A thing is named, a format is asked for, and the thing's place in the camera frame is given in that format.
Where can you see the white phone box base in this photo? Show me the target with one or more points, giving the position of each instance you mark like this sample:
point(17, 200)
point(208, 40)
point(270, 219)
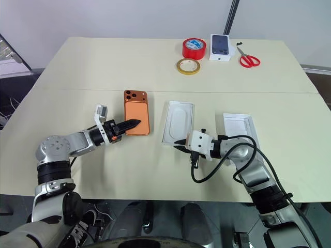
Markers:
point(178, 118)

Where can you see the white phone box lid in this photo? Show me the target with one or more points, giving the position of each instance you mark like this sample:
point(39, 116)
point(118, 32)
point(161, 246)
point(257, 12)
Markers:
point(238, 125)

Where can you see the small black clip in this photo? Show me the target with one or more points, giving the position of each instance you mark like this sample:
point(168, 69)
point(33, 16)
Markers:
point(239, 43)

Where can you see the orange smartphone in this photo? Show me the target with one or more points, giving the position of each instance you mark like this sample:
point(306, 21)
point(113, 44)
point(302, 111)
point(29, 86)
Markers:
point(135, 106)

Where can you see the black vertical rails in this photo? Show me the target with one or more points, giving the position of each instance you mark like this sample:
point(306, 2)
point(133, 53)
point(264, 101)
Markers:
point(230, 18)

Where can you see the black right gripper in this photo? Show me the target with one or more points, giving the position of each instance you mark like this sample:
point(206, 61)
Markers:
point(194, 157)

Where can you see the red tape roll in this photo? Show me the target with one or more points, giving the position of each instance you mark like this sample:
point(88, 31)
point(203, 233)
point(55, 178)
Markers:
point(194, 53)

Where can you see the black shoe with white print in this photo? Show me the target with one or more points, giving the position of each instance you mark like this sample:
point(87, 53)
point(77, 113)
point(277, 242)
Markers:
point(88, 224)

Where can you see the metal framed glass panel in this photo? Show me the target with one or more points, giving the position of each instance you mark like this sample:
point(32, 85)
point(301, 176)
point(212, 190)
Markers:
point(15, 55)

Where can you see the phone box with blue print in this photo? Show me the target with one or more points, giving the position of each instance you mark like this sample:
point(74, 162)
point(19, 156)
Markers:
point(219, 45)

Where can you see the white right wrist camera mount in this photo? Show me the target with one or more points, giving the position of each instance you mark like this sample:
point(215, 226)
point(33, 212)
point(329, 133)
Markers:
point(200, 142)

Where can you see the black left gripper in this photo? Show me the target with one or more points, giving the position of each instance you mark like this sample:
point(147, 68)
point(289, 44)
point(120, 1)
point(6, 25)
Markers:
point(112, 130)

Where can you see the yellow tape roll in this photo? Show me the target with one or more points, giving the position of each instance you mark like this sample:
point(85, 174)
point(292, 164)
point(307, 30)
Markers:
point(188, 73)

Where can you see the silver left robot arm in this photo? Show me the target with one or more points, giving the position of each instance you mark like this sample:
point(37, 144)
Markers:
point(55, 146)

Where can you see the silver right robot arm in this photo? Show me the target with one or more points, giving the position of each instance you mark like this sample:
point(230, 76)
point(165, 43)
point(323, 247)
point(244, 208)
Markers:
point(256, 168)

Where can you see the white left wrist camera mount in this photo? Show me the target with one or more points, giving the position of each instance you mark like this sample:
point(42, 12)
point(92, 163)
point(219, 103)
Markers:
point(101, 125)

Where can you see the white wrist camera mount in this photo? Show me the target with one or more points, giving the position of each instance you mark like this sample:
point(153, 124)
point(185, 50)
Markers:
point(101, 125)
point(200, 142)

